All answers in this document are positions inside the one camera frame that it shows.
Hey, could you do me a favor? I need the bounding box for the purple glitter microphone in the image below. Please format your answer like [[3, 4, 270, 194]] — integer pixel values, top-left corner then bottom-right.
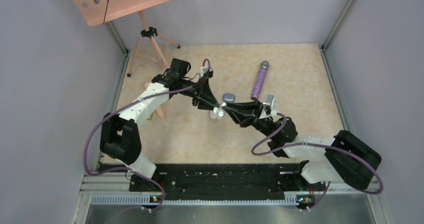
[[250, 61, 270, 100]]

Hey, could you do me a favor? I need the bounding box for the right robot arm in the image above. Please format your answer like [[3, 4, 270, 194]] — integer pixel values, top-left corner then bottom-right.
[[222, 100, 384, 195]]

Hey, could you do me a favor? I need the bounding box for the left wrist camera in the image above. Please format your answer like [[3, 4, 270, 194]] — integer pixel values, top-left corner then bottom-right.
[[200, 66, 214, 78]]

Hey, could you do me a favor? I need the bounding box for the pink music stand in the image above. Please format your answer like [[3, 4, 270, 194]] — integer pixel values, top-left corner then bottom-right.
[[72, 0, 172, 69]]

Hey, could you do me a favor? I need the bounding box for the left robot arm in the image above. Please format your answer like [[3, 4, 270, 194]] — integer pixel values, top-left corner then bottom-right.
[[99, 58, 223, 191]]

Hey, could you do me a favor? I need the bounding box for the white earbud case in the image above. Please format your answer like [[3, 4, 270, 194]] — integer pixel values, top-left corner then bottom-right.
[[211, 107, 226, 120]]

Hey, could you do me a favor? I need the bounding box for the white oval charging case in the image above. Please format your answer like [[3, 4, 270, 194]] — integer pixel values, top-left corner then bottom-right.
[[209, 112, 218, 119]]

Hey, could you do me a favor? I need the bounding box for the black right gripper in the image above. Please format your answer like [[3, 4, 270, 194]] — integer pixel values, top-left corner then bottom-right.
[[223, 100, 277, 140]]

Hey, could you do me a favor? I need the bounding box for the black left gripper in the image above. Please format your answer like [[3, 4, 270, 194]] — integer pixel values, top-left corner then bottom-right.
[[179, 76, 220, 112]]

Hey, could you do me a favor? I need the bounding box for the lavender charging case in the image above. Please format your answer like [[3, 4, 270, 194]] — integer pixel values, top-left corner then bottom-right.
[[222, 93, 236, 103]]

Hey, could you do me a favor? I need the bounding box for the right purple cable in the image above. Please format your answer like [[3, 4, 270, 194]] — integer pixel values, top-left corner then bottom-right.
[[250, 112, 384, 211]]

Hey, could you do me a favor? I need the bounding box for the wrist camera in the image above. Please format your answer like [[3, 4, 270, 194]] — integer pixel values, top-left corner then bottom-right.
[[259, 94, 277, 119], [200, 66, 214, 78]]

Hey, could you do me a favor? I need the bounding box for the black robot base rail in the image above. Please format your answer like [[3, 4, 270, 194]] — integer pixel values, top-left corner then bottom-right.
[[97, 162, 327, 204]]

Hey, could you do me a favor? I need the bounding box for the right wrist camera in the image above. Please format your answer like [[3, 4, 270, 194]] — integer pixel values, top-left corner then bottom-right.
[[259, 94, 277, 119]]

